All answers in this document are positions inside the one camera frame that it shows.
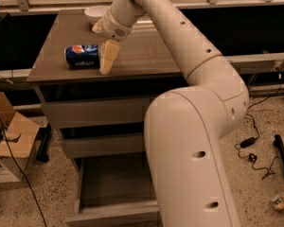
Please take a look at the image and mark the black power adapter with cable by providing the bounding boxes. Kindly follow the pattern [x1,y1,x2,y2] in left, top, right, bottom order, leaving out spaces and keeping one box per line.
[234,68,282,179]

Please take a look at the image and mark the grey open bottom drawer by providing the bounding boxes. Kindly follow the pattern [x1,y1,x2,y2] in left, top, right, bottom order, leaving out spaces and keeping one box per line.
[65,152,161,227]

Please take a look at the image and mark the grey top drawer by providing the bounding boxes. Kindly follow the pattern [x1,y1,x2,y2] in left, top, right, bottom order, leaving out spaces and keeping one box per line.
[41,97,152,129]

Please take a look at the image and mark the black floor cable left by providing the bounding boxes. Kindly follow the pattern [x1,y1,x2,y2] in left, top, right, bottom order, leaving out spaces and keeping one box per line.
[0,101,48,227]

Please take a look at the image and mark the white ceramic bowl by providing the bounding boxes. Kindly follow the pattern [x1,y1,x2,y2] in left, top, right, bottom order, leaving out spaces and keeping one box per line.
[84,6,108,25]

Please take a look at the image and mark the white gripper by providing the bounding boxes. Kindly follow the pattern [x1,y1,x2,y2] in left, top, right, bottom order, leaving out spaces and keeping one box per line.
[92,8,133,75]

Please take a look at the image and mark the grey drawer cabinet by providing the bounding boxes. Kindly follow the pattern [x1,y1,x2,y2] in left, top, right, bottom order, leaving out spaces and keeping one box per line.
[26,6,193,227]

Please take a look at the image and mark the blue pepsi can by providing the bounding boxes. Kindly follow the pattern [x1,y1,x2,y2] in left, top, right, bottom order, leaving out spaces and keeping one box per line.
[64,44,99,69]

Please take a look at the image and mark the black stand foot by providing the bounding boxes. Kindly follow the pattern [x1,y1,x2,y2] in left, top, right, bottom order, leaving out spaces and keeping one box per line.
[36,124,51,163]

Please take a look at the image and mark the plastic drink bottle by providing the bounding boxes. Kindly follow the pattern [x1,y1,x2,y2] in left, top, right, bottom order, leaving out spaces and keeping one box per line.
[271,192,284,211]

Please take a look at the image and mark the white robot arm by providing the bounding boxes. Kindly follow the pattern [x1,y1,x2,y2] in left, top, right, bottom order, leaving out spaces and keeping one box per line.
[96,0,249,227]

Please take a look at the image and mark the grey middle drawer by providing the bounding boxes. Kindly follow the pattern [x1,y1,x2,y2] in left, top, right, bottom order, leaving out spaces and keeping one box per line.
[61,133,145,158]

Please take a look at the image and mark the open cardboard box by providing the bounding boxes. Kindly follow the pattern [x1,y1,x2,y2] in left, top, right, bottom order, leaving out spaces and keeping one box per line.
[0,92,39,183]

